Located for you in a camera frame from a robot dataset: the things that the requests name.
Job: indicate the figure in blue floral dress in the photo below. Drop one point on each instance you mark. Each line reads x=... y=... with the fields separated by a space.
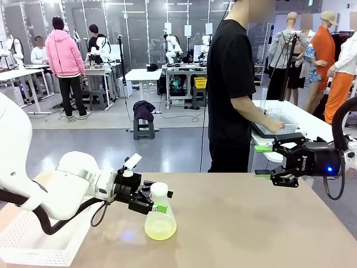
x=311 y=69

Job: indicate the white long desk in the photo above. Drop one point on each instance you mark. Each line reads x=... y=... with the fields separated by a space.
x=19 y=74

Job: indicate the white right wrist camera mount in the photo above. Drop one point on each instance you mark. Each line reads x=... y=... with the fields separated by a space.
x=303 y=132

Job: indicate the white side table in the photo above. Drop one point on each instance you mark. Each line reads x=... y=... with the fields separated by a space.
x=306 y=114

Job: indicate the mannequin in orange robe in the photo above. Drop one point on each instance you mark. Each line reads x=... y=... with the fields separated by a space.
x=323 y=50

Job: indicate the black cap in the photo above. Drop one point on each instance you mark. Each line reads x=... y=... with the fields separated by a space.
x=152 y=67

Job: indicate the black pole stand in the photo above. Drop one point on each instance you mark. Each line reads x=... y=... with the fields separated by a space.
x=122 y=69

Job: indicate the black camera tripod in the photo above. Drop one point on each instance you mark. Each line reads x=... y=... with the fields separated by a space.
x=290 y=56

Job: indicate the seated person in white sweater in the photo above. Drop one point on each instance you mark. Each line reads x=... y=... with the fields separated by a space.
x=39 y=56

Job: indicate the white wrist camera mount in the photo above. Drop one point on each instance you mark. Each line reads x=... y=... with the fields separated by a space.
x=133 y=160
x=303 y=132

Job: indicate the person in pink hoodie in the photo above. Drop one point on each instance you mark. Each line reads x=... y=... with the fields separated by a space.
x=64 y=53

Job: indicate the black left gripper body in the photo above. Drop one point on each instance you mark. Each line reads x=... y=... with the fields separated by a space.
x=128 y=187

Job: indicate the person in black t-shirt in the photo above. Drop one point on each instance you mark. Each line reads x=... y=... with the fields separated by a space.
x=228 y=69

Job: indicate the dark cloth bundle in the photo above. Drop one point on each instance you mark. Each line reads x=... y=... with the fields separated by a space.
x=143 y=110

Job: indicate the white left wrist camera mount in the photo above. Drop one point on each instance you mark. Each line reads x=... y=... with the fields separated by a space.
x=133 y=160

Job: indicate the white standing desk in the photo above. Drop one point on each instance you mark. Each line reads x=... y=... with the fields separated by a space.
x=143 y=74

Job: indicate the shoe rack with shoes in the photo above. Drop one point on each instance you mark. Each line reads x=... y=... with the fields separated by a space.
x=259 y=75

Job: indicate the mannequin in orange trousers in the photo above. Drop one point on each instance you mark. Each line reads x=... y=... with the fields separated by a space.
x=338 y=92

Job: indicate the person in black white shirt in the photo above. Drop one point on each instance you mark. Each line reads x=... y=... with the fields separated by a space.
x=96 y=42

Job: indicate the person's right hand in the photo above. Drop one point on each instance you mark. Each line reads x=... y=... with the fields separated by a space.
x=274 y=125

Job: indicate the mannequin in grey shirt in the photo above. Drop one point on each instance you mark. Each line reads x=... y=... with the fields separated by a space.
x=281 y=47

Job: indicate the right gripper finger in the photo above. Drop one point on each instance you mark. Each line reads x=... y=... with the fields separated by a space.
x=290 y=141
x=287 y=177

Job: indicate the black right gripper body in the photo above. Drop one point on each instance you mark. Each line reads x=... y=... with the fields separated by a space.
x=320 y=160

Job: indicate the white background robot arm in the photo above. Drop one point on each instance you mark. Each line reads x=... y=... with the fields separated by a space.
x=17 y=53
x=205 y=47
x=173 y=50
x=102 y=50

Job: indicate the person's left hand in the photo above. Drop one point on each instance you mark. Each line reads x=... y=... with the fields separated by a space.
x=263 y=111

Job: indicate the white round flask cap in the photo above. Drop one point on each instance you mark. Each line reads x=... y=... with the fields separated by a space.
x=159 y=188

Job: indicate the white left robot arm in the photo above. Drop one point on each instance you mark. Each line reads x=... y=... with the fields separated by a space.
x=69 y=184

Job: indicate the yellow plastic crate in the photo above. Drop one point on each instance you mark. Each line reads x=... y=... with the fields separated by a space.
x=200 y=83

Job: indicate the person's right forearm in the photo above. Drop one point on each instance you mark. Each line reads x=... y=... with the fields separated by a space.
x=248 y=110

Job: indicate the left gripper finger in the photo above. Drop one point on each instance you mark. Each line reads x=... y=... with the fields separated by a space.
x=147 y=187
x=142 y=205

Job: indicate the translucent plastic erlenmeyer flask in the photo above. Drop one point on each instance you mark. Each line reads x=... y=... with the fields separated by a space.
x=161 y=226

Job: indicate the grey step stool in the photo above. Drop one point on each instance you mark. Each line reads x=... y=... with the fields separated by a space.
x=198 y=96
x=143 y=131
x=98 y=100

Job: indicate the white perforated plastic basket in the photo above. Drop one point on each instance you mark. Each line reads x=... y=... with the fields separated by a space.
x=290 y=125
x=42 y=251

